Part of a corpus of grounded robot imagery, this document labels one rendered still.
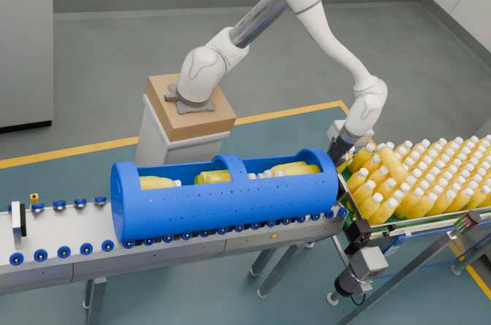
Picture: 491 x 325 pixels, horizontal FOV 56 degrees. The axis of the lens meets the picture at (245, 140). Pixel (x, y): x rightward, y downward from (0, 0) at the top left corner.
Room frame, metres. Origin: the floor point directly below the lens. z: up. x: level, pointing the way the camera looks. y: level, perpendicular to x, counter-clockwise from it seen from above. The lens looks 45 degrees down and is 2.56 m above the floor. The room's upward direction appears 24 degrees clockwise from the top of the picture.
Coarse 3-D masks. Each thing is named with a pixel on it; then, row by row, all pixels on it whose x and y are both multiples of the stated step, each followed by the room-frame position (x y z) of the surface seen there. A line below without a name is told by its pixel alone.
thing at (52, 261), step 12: (324, 216) 1.37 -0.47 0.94; (336, 216) 1.41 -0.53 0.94; (264, 228) 1.18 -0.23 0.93; (276, 228) 1.21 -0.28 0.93; (288, 228) 1.24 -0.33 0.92; (180, 240) 0.96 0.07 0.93; (192, 240) 0.99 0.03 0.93; (204, 240) 1.01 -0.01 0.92; (96, 252) 0.77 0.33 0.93; (108, 252) 0.79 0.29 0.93; (120, 252) 0.82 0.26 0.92; (132, 252) 0.84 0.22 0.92; (24, 264) 0.63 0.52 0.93; (36, 264) 0.65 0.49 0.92; (48, 264) 0.67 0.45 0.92
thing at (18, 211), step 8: (16, 208) 0.73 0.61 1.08; (24, 208) 0.74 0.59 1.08; (16, 216) 0.70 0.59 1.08; (24, 216) 0.71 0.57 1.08; (16, 224) 0.68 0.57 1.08; (24, 224) 0.69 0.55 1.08; (16, 232) 0.67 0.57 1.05; (24, 232) 0.68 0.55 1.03; (16, 240) 0.66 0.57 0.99; (16, 248) 0.66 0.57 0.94
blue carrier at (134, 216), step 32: (224, 160) 1.19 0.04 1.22; (256, 160) 1.37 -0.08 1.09; (288, 160) 1.47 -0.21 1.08; (320, 160) 1.39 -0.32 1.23; (128, 192) 0.87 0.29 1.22; (160, 192) 0.93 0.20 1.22; (192, 192) 0.99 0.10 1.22; (224, 192) 1.05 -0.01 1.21; (256, 192) 1.12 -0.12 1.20; (288, 192) 1.19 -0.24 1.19; (320, 192) 1.28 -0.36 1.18; (128, 224) 0.80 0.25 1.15; (160, 224) 0.87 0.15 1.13; (192, 224) 0.93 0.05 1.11; (224, 224) 1.02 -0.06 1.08
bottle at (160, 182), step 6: (144, 180) 0.97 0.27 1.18; (150, 180) 0.98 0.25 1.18; (156, 180) 0.99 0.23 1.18; (162, 180) 1.00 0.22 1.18; (168, 180) 1.02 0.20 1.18; (174, 180) 1.04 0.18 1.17; (144, 186) 0.95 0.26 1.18; (150, 186) 0.96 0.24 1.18; (156, 186) 0.97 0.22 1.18; (162, 186) 0.98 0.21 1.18; (168, 186) 1.00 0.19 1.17; (174, 186) 1.02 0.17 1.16
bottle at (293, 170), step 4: (312, 164) 1.41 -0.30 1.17; (284, 168) 1.33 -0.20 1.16; (288, 168) 1.33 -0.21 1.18; (292, 168) 1.33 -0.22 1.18; (296, 168) 1.34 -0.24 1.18; (300, 168) 1.35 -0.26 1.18; (304, 168) 1.36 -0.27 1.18; (308, 168) 1.37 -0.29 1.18; (312, 168) 1.38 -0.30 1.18; (316, 168) 1.39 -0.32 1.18; (284, 172) 1.31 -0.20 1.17; (288, 172) 1.31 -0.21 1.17; (292, 172) 1.31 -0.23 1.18; (296, 172) 1.32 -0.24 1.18; (300, 172) 1.33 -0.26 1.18; (304, 172) 1.34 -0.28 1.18; (308, 172) 1.36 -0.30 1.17; (312, 172) 1.37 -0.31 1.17; (316, 172) 1.38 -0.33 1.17
